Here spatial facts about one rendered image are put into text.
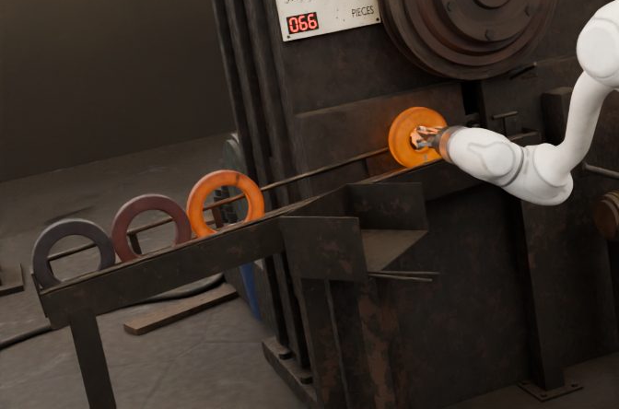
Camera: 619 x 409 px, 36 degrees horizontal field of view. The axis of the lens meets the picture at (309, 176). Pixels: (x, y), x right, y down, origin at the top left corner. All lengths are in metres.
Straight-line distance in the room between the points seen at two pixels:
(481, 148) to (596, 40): 0.55
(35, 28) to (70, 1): 0.36
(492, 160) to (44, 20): 6.52
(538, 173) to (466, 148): 0.17
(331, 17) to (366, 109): 0.25
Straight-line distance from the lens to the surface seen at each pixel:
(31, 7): 8.26
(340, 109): 2.41
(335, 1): 2.43
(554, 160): 2.13
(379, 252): 2.09
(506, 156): 2.06
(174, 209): 2.25
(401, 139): 2.38
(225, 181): 2.27
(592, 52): 1.59
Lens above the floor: 1.20
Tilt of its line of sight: 12 degrees down
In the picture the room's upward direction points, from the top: 10 degrees counter-clockwise
